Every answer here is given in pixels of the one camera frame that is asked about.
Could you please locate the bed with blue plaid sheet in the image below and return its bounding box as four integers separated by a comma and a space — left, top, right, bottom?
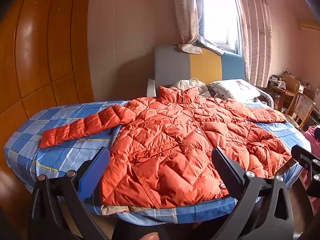
4, 99, 312, 225

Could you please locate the wooden chair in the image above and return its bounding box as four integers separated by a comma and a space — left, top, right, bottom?
282, 75, 301, 98

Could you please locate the pale patterned curtain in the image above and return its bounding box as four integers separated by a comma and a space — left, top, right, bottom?
172, 0, 225, 55
230, 0, 273, 87

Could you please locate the wooden wardrobe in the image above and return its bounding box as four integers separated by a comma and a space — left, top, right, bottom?
0, 0, 95, 230

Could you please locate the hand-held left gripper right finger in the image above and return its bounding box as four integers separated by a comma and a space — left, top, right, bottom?
212, 146, 295, 240

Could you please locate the orange puffer jacket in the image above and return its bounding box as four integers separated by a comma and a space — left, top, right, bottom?
39, 85, 293, 209

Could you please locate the white printed pillow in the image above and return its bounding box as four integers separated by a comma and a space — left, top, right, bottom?
209, 79, 262, 100

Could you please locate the grey yellow blue headboard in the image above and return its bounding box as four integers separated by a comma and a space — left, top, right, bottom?
153, 45, 246, 93

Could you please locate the person's left hand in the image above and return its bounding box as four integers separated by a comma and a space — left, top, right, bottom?
139, 232, 160, 240

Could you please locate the pink cloth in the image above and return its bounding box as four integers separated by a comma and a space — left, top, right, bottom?
303, 124, 320, 154

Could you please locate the cluttered wooden desk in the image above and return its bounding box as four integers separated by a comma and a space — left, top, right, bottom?
268, 74, 297, 111

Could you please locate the cane back chair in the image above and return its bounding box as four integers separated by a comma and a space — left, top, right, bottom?
286, 92, 316, 131

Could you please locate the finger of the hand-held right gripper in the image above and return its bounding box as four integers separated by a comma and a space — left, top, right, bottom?
291, 144, 320, 198

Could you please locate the window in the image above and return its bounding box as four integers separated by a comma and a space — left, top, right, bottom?
200, 0, 243, 53

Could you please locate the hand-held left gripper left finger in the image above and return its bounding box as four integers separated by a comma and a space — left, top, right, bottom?
30, 146, 111, 240

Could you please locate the beige quilted jacket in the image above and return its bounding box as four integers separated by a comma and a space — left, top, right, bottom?
170, 78, 213, 98

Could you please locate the white padded bed rail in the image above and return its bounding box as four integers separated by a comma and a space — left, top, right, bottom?
147, 78, 158, 98
254, 87, 272, 105

